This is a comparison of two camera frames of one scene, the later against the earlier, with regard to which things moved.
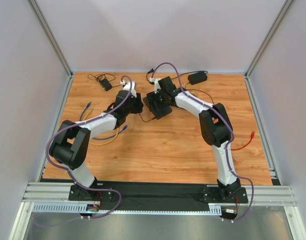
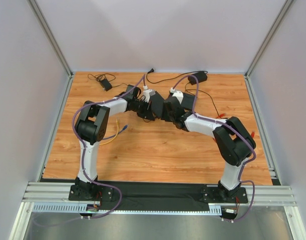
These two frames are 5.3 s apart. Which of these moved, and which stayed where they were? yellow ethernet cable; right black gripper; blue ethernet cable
Moved: right black gripper
Stayed: yellow ethernet cable; blue ethernet cable
